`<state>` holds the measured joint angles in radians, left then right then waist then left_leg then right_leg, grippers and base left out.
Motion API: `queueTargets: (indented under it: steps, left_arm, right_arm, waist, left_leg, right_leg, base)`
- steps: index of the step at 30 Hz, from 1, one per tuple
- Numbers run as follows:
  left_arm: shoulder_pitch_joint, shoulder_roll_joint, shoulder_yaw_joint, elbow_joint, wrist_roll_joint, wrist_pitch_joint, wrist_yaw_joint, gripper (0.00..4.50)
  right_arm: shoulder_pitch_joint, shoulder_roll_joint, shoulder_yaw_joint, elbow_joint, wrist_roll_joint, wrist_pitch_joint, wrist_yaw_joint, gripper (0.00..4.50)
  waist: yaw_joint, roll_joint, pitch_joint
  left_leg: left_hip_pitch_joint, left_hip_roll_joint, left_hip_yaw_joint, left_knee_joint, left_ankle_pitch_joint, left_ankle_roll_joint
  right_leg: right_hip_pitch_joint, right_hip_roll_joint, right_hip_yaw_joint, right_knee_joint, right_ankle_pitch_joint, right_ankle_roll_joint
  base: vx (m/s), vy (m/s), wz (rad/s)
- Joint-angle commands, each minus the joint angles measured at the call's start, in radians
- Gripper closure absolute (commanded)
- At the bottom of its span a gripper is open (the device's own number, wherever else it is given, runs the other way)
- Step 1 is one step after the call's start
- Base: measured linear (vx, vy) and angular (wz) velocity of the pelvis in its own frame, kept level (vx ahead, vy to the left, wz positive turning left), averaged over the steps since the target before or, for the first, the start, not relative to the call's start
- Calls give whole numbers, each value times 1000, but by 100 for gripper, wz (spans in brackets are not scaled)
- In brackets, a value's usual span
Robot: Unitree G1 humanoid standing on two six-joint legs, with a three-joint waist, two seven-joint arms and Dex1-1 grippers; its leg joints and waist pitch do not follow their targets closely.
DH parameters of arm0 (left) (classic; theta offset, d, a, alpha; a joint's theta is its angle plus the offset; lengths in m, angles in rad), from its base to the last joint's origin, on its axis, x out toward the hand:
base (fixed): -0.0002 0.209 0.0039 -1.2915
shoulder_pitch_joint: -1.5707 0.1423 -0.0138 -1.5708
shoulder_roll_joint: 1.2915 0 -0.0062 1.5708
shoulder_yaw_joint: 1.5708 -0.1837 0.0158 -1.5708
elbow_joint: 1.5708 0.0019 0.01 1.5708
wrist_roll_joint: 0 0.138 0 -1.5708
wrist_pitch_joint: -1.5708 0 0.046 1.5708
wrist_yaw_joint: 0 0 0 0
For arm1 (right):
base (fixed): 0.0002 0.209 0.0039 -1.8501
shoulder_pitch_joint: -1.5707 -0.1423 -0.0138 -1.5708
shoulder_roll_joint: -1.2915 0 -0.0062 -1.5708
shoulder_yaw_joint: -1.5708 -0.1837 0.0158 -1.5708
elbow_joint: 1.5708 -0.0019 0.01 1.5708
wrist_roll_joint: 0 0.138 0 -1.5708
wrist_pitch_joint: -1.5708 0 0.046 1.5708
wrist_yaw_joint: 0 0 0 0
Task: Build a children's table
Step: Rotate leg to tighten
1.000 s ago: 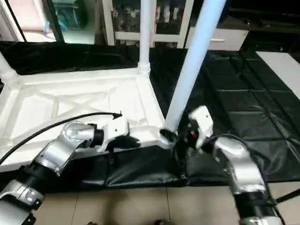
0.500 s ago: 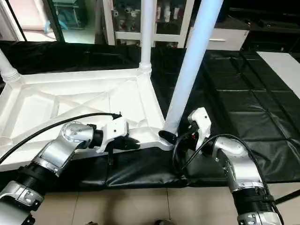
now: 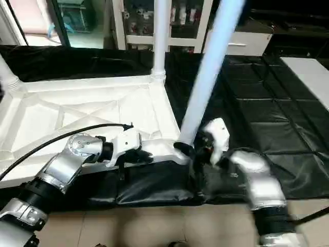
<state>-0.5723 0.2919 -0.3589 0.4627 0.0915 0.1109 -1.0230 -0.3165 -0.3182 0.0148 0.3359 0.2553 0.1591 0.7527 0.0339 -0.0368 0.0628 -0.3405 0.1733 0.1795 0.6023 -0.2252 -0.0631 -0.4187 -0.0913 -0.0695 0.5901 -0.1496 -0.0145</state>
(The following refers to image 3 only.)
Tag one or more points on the white plastic table leg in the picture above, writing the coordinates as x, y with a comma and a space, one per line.
211, 72
7, 72
160, 36

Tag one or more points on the white plastic table top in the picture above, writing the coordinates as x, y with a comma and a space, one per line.
67, 113

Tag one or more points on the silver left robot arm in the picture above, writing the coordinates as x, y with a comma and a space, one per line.
56, 175

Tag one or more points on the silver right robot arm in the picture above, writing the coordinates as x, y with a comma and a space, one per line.
259, 190

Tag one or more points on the black table mat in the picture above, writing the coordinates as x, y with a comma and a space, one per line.
257, 113

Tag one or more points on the white drawer unit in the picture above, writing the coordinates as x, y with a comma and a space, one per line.
247, 43

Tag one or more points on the white glass door cabinet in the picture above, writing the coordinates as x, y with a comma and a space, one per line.
164, 23

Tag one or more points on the teal plastic stool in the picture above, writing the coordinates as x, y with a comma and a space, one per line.
74, 15

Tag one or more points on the black metal table frame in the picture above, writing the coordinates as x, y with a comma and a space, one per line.
313, 218

